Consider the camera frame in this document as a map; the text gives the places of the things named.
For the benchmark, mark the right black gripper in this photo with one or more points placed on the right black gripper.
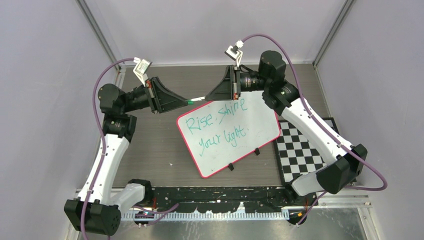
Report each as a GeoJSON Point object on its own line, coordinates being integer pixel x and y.
{"type": "Point", "coordinates": [224, 90]}

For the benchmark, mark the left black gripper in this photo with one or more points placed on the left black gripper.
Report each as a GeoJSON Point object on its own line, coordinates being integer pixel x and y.
{"type": "Point", "coordinates": [161, 99]}

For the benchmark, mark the pink-framed whiteboard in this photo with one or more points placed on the pink-framed whiteboard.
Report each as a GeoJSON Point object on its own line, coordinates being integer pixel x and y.
{"type": "Point", "coordinates": [220, 133]}

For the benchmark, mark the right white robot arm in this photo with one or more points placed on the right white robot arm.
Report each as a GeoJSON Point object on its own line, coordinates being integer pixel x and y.
{"type": "Point", "coordinates": [339, 155]}

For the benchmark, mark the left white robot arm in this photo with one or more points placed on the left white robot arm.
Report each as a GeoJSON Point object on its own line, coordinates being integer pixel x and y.
{"type": "Point", "coordinates": [95, 210]}

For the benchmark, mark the black white checkerboard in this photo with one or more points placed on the black white checkerboard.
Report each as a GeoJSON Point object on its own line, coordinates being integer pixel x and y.
{"type": "Point", "coordinates": [295, 155]}

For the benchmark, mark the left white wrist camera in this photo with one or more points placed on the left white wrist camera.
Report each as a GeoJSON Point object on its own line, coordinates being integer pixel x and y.
{"type": "Point", "coordinates": [140, 69]}

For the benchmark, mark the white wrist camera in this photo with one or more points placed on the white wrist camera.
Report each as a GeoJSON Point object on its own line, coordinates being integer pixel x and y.
{"type": "Point", "coordinates": [140, 69]}
{"type": "Point", "coordinates": [234, 52]}

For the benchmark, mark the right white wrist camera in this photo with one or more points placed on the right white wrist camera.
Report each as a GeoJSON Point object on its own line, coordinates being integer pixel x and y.
{"type": "Point", "coordinates": [234, 52]}

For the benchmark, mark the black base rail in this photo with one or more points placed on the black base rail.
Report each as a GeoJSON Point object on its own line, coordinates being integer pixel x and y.
{"type": "Point", "coordinates": [256, 199]}

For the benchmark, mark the slotted cable duct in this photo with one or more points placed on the slotted cable duct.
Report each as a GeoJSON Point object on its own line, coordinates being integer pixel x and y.
{"type": "Point", "coordinates": [239, 215]}

